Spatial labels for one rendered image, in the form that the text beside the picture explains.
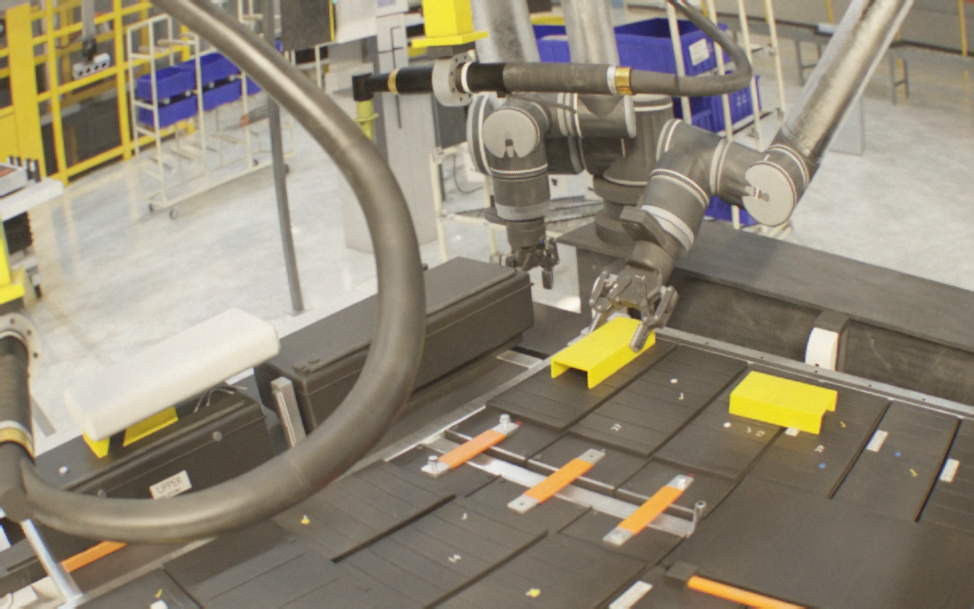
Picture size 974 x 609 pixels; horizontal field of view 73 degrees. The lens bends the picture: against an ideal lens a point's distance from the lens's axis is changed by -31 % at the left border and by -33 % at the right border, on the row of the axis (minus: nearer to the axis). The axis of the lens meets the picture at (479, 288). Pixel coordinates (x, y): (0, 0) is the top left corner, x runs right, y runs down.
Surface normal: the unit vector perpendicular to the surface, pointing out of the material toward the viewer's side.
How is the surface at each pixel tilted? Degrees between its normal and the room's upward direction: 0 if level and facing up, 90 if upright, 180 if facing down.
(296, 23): 90
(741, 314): 90
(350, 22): 90
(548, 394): 0
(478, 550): 0
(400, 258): 37
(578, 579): 0
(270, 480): 43
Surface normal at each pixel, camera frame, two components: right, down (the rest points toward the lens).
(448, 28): -0.46, 0.37
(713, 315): -0.71, 0.33
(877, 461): -0.11, -0.92
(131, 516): -0.02, -0.39
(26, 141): 0.72, 0.18
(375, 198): -0.29, -0.31
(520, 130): -0.26, 0.38
